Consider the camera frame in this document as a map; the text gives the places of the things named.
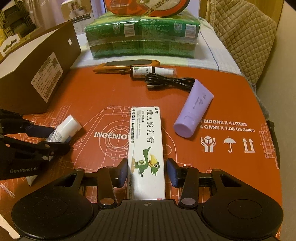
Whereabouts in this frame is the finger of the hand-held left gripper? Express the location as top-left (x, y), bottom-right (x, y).
top-left (5, 136), bottom-right (70, 160)
top-left (0, 108), bottom-right (56, 139)

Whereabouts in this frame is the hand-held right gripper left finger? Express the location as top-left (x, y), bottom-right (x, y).
top-left (50, 158), bottom-right (129, 208)

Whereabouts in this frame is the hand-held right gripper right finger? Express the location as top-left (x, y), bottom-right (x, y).
top-left (166, 158), bottom-right (245, 207)

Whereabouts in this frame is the white squeeze tube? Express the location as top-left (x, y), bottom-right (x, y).
top-left (25, 115), bottom-right (82, 188)

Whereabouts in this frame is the white ointment box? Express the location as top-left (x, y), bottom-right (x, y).
top-left (128, 107), bottom-right (166, 200)

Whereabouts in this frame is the brown cardboard shoe box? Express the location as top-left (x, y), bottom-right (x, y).
top-left (0, 22), bottom-right (81, 115)

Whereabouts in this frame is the brown spray bottle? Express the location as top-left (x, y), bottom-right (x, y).
top-left (129, 65), bottom-right (176, 80)

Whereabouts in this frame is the orange utility knife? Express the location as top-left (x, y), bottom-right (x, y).
top-left (92, 60), bottom-right (160, 73)

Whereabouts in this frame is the purple squeeze tube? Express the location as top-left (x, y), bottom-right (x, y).
top-left (173, 79), bottom-right (214, 138)

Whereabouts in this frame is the red printed cardboard sheet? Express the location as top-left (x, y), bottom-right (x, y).
top-left (0, 62), bottom-right (281, 241)

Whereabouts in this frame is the white cardboard carrier box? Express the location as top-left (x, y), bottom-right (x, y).
top-left (0, 32), bottom-right (33, 61)

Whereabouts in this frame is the dark folding rack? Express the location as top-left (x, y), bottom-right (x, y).
top-left (0, 0), bottom-right (38, 36)

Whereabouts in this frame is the small white photo box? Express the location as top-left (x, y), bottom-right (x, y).
top-left (61, 0), bottom-right (94, 32)

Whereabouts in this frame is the green tissue pack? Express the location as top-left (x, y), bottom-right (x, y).
top-left (84, 13), bottom-right (200, 60)

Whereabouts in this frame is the beige quilted blanket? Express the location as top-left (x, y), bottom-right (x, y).
top-left (208, 0), bottom-right (278, 84)

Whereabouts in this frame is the red oval food box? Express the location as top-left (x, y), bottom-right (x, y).
top-left (103, 0), bottom-right (191, 18)

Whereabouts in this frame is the black cable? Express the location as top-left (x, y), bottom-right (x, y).
top-left (144, 72), bottom-right (197, 93)

